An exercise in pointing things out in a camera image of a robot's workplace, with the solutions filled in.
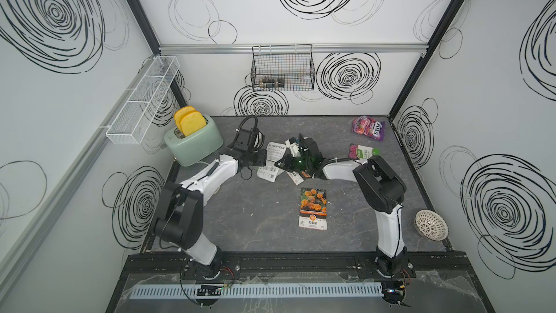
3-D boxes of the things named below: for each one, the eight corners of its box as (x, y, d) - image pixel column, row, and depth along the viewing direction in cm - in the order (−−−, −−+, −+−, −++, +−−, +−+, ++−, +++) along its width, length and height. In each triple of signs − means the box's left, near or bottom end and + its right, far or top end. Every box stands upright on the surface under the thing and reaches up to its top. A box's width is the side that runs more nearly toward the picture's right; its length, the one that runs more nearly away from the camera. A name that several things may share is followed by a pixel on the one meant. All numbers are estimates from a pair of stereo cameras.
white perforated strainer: (433, 245, 80) (441, 242, 76) (408, 220, 86) (414, 216, 82) (445, 233, 83) (454, 229, 79) (420, 210, 89) (427, 204, 85)
